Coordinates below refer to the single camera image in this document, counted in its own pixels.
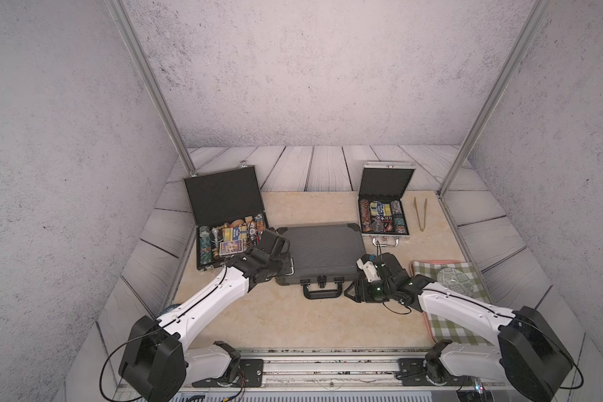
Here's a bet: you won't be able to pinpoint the silver trophy cup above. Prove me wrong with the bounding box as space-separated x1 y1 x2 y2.
210 227 224 248

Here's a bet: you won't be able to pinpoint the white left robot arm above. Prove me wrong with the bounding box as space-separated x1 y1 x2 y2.
118 229 292 401

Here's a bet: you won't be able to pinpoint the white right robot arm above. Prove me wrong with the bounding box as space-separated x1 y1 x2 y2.
347 253 576 401

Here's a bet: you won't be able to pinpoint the black poker case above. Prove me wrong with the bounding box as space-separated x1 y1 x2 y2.
276 223 365 300
183 164 271 272

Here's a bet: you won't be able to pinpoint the small silver poker case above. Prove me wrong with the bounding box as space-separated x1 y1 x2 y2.
358 162 415 248

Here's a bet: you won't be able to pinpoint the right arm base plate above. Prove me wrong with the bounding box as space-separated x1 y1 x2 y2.
395 358 473 388

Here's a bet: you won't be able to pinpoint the Texas Hold'em card box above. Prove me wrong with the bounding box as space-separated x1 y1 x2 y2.
222 225 248 242

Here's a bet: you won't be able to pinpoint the blue patterned bowl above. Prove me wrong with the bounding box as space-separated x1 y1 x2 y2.
158 303 181 317

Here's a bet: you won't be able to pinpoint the wooden tongs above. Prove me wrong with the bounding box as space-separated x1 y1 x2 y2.
414 198 428 232

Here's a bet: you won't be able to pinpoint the green checkered cloth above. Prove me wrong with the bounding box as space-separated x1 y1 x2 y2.
410 261 490 345

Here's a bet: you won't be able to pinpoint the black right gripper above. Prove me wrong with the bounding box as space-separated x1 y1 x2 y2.
342 278 395 303

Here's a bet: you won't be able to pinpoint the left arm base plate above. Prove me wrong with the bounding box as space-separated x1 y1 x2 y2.
190 358 265 388

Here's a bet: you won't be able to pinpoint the purple playing card box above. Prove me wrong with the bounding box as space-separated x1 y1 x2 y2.
219 240 245 257

